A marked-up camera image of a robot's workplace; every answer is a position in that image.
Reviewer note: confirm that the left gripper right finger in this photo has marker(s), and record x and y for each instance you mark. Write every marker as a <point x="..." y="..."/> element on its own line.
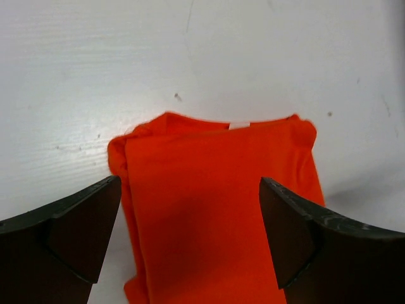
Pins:
<point x="320" y="256"/>

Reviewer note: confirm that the orange t shirt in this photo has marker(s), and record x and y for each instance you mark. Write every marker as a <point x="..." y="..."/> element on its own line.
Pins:
<point x="190" y="195"/>

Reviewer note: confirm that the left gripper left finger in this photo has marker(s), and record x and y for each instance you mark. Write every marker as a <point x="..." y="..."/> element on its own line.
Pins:
<point x="55" y="253"/>

